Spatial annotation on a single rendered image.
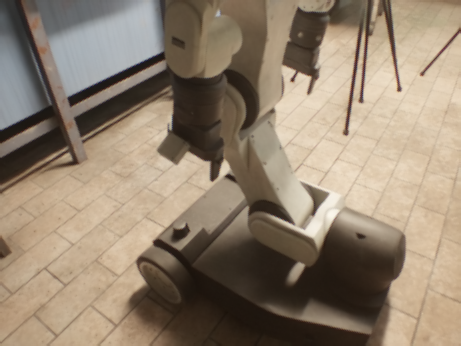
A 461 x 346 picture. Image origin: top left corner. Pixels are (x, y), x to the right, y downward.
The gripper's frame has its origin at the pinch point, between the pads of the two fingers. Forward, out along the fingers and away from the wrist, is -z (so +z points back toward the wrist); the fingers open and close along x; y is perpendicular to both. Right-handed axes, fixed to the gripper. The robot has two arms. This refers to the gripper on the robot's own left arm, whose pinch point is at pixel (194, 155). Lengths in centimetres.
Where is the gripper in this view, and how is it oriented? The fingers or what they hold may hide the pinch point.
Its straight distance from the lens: 70.5
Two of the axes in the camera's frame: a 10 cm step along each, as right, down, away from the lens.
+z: 1.3, -6.9, -7.1
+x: -8.1, -4.9, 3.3
